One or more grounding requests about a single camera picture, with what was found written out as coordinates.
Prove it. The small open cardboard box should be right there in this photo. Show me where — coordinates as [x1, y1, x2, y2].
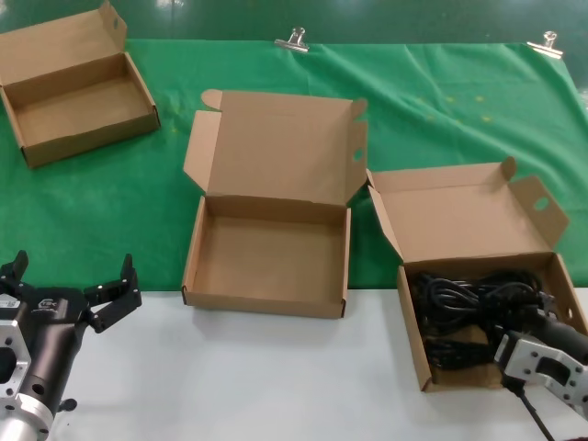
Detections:
[0, 0, 162, 170]

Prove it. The green table cloth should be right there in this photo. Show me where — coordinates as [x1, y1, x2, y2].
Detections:
[0, 37, 588, 293]

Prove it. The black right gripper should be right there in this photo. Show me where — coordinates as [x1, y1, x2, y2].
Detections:
[527, 293, 588, 364]

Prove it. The silver binder clip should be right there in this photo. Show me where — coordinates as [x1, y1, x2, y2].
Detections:
[274, 27, 310, 54]
[526, 30, 564, 60]

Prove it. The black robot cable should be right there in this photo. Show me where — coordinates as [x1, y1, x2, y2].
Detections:
[503, 374, 557, 441]

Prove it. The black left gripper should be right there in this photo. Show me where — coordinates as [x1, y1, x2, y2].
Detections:
[0, 250, 142, 414]

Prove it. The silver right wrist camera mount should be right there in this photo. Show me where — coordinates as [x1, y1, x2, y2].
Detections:
[493, 331, 588, 414]

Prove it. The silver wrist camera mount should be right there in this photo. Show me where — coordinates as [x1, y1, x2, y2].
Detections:
[0, 293, 34, 401]
[493, 331, 588, 414]

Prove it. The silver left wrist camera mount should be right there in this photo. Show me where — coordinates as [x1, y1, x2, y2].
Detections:
[0, 293, 34, 401]

